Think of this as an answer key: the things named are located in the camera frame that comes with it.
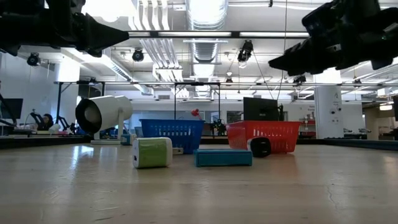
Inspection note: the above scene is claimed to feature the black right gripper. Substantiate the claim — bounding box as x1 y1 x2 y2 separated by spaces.
269 21 398 77

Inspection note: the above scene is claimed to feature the white spotlight lamp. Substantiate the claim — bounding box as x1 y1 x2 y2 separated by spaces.
75 95 134 146

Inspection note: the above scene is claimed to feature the person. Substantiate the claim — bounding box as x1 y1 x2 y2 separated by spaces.
29 113 55 131

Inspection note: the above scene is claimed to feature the teal charger cube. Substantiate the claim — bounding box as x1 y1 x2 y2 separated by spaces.
120 133 137 146

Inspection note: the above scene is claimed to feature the dark distant equipment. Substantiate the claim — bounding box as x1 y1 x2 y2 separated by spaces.
212 119 228 137

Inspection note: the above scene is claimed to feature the long linear ceiling light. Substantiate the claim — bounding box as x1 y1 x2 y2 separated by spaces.
129 30 310 39

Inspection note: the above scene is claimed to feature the black background rig frame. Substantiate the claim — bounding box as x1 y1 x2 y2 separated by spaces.
54 80 106 125

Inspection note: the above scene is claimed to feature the black tall stand frame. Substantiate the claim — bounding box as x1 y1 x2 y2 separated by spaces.
173 82 221 121

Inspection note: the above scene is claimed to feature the red storage shelf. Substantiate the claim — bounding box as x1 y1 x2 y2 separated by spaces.
298 116 317 138

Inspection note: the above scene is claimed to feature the black monitor back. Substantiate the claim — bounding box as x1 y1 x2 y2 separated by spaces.
243 96 285 122

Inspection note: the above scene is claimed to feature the black hanging overhead camera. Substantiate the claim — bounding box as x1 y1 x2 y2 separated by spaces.
238 40 254 68

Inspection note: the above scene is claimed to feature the white round pillar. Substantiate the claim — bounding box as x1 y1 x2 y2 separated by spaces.
313 86 345 139

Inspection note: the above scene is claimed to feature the red plastic basket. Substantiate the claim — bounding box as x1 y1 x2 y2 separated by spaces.
226 120 302 154

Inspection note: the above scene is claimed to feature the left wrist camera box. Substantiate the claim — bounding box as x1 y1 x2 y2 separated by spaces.
45 0 86 16

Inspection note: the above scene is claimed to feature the red round lamp head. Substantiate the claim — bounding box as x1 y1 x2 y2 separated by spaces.
190 108 205 121

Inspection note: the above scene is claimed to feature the thin hanging cable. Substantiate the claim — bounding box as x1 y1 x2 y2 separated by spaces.
276 0 289 100

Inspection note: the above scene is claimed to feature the dark monitor screen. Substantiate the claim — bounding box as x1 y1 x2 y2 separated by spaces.
0 98 24 120

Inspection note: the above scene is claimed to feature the white charger black face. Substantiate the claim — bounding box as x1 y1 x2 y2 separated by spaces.
247 136 272 158

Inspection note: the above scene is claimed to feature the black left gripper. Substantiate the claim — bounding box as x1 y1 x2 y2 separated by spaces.
0 12 130 58

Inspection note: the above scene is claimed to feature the green white charger cube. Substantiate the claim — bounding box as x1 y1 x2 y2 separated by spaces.
132 136 184 169

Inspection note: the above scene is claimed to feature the teal flat box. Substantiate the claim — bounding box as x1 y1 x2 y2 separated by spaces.
193 148 253 168

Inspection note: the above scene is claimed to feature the blue plastic basket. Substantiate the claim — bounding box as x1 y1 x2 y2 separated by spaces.
139 118 205 155

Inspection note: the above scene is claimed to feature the silver ventilation duct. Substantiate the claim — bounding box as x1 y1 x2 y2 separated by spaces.
185 0 229 99

